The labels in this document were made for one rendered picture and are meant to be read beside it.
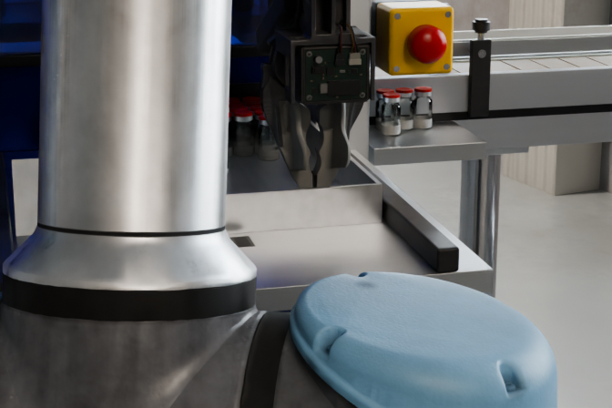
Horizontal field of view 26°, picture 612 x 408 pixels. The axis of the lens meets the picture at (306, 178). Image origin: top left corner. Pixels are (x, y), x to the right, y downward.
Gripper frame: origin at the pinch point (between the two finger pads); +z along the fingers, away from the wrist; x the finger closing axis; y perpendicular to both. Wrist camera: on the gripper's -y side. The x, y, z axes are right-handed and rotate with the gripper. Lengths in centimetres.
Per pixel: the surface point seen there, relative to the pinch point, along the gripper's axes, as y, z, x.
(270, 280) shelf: 14.1, 3.6, -6.8
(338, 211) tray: 1.8, 2.3, 1.9
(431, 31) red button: -20.9, -9.4, 17.9
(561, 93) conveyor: -35, 1, 39
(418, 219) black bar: 8.0, 1.6, 7.2
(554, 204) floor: -276, 92, 150
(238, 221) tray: 1.8, 2.6, -7.0
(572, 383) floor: -143, 92, 95
